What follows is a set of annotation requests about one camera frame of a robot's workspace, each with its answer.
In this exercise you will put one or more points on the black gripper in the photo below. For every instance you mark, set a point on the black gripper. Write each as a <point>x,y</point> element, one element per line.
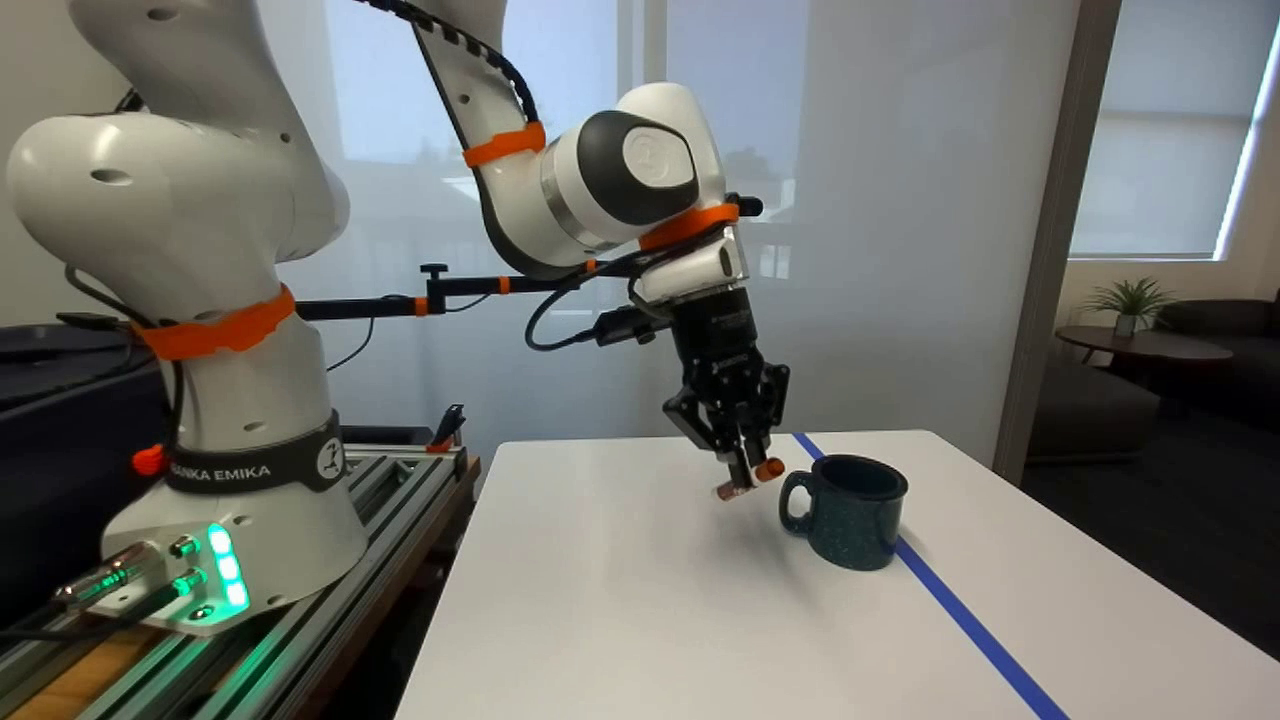
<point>719,343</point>

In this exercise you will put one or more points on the orange marker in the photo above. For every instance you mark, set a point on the orange marker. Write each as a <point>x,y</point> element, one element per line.
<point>766,469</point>

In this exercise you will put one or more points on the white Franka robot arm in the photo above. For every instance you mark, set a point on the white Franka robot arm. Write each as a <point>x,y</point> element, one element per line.
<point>186,200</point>

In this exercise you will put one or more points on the dark teal speckled mug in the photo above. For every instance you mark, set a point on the dark teal speckled mug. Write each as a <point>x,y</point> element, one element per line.
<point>845,521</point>

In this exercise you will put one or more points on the blue tape line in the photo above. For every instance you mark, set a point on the blue tape line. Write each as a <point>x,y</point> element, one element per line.
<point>983,626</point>

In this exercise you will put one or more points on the grey window pillar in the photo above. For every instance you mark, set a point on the grey window pillar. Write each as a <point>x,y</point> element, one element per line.
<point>1052,242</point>

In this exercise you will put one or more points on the small potted plant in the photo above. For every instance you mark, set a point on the small potted plant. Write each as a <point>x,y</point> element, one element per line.
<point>1134,300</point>

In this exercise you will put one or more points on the dark round side table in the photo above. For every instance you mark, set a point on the dark round side table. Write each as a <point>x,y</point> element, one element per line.
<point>1144,345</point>

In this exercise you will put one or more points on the dark sofa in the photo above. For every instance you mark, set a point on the dark sofa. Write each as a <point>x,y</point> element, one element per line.
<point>1221,355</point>

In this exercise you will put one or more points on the white window blind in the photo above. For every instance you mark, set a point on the white window blind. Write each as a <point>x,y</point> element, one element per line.
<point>1161,123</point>

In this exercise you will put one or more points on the black equipment box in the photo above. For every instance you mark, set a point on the black equipment box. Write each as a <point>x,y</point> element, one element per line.
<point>64,454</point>

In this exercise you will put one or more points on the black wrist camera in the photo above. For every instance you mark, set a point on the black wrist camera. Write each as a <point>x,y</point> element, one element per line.
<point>625,324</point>

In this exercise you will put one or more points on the black camera boom rod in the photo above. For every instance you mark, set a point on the black camera boom rod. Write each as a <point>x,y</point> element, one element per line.
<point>441,289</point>

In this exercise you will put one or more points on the aluminium rail frame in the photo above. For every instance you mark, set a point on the aluminium rail frame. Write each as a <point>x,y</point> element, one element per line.
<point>332,600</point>

